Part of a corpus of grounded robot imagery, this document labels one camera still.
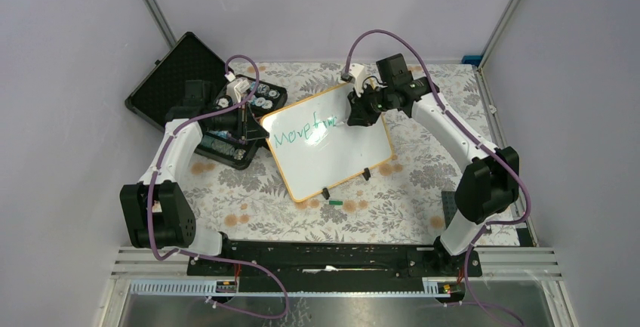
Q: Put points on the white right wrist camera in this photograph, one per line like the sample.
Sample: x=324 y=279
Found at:
x=354 y=74

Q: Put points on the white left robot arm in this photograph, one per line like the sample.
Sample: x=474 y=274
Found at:
x=157 y=214

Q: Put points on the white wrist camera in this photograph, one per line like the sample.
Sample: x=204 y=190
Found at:
x=354 y=74
x=236 y=87

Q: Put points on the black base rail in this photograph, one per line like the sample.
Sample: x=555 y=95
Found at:
x=335 y=267

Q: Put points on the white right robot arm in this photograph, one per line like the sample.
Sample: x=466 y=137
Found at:
x=488 y=185

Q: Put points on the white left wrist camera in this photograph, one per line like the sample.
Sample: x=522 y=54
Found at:
x=236 y=87

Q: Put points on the yellow framed whiteboard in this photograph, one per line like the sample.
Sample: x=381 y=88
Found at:
x=311 y=153

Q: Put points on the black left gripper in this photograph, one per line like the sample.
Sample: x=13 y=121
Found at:
x=247 y=127

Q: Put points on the black whiteboard foot clip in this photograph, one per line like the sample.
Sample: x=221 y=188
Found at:
x=325 y=193
x=366 y=174

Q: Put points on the black poker chip case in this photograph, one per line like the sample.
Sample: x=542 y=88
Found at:
x=165 y=79

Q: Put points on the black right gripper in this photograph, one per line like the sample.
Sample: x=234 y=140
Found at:
x=360 y=115

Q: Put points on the floral table mat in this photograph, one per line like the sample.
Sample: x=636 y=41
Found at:
x=400 y=203

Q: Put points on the grey lego baseplate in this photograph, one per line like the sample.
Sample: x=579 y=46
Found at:
x=449 y=206

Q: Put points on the blue corner bracket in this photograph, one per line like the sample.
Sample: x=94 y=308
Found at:
x=473 y=60

